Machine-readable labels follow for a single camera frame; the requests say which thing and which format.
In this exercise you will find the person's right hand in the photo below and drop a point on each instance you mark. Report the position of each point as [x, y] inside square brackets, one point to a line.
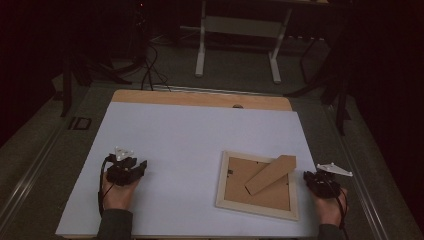
[331, 211]

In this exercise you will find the metal floor rail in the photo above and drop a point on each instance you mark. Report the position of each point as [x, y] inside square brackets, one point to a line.
[30, 180]
[363, 186]

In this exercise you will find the small black floor box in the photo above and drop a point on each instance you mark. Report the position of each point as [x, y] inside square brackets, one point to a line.
[80, 123]

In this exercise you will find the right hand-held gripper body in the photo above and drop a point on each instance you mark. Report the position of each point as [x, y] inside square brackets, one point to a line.
[326, 185]

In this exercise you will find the white metal desk frame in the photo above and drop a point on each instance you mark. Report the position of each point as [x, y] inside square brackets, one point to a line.
[240, 26]

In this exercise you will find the white table sheet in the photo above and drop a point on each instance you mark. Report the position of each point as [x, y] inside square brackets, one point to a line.
[186, 133]

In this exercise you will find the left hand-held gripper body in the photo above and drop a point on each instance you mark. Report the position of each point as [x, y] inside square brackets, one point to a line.
[120, 173]

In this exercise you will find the wooden picture frame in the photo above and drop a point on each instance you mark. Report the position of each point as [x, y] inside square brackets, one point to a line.
[263, 198]

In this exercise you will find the black metal stand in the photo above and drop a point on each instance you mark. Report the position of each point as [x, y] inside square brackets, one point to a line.
[66, 90]
[340, 106]

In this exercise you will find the person's left hand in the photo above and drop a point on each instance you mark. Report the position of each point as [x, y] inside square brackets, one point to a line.
[116, 196]

